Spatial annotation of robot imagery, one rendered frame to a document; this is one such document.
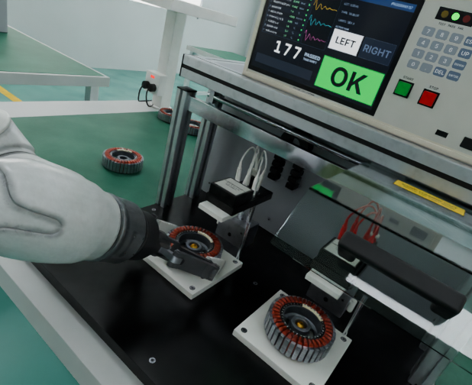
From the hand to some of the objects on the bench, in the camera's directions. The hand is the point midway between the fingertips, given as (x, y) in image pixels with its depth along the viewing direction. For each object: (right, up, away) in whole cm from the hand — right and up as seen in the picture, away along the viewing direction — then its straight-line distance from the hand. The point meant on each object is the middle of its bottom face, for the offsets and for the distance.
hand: (192, 247), depth 69 cm
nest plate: (+18, -14, -9) cm, 24 cm away
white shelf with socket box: (-27, +43, +83) cm, 98 cm away
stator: (-24, +18, +34) cm, 46 cm away
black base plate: (+9, -10, -2) cm, 13 cm away
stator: (0, -2, +1) cm, 2 cm away
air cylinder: (+8, 0, +13) cm, 15 cm away
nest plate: (-1, -3, +2) cm, 3 cm away
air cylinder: (+26, -11, +2) cm, 28 cm away
